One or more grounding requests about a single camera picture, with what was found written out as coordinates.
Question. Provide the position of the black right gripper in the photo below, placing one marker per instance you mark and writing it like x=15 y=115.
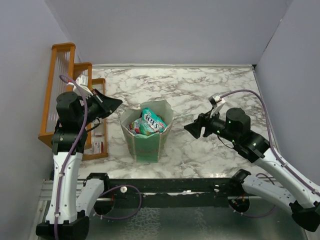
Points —
x=204 y=120

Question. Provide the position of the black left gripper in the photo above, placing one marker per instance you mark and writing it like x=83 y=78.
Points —
x=108 y=105

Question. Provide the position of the green paper gift bag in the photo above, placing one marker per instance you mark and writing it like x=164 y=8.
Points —
x=147 y=149

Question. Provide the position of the green Fox's mint candy bag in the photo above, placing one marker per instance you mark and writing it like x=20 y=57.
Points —
x=151 y=123

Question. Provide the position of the purple Fox's candy bag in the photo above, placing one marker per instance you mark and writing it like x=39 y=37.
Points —
x=134 y=127

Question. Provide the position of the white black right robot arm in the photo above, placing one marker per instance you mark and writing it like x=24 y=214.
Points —
x=299 y=196

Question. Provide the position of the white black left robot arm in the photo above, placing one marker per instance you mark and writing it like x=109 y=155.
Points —
x=68 y=214

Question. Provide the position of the small red white box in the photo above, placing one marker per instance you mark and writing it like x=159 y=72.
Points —
x=98 y=147

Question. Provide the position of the orange wooden tiered rack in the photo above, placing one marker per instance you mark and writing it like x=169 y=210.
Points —
x=65 y=110

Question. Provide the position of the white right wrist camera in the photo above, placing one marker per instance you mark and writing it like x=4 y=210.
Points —
x=215 y=99

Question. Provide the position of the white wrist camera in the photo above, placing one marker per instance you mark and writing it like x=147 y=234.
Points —
x=215 y=99
x=82 y=80

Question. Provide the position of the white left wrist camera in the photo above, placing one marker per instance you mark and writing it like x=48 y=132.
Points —
x=82 y=80

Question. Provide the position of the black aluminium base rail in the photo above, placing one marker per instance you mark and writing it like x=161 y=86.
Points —
x=170 y=193

